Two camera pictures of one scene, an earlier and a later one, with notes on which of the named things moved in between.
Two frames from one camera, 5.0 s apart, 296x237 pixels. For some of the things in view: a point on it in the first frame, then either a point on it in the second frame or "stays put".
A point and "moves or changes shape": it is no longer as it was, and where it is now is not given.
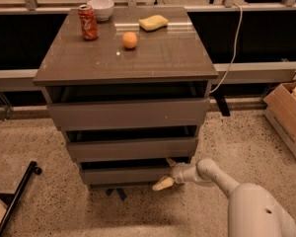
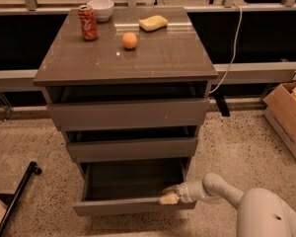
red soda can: [89, 22] stays put
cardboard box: [285, 111] stays put
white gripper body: [177, 173] → [184, 193]
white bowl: [103, 8] stays put
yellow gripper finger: [167, 181] → [171, 198]
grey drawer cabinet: [129, 89] stays put
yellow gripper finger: [171, 162] → [172, 189]
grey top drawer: [130, 114] stays put
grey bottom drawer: [125, 175] moves or changes shape
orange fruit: [129, 39] stays put
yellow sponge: [153, 23] stays put
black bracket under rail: [221, 101] stays put
